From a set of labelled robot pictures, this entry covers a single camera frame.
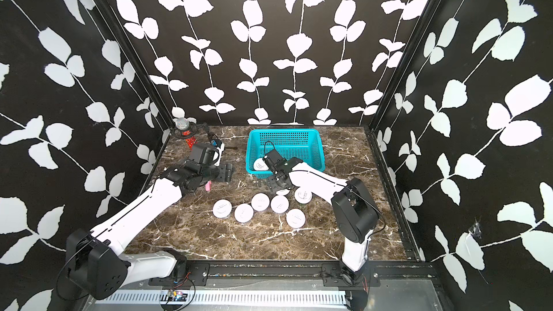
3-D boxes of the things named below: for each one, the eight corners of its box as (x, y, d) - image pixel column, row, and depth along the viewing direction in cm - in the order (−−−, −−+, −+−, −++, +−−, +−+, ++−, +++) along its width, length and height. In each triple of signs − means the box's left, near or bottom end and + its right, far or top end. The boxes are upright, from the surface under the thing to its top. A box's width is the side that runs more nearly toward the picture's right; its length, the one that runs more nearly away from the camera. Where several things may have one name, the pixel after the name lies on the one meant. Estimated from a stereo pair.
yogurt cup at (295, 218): (285, 231, 86) (285, 225, 80) (285, 215, 90) (285, 208, 84) (304, 231, 86) (306, 225, 80) (303, 215, 90) (305, 208, 85)
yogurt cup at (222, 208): (214, 222, 88) (210, 215, 82) (218, 205, 93) (213, 198, 87) (232, 222, 88) (229, 215, 82) (235, 205, 93) (232, 198, 87)
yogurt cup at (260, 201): (259, 218, 89) (257, 211, 83) (251, 205, 93) (249, 198, 87) (272, 209, 92) (271, 201, 86) (263, 197, 95) (262, 189, 89)
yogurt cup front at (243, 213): (235, 225, 87) (233, 219, 82) (238, 210, 91) (235, 203, 86) (253, 225, 87) (251, 219, 82) (255, 210, 91) (253, 203, 86)
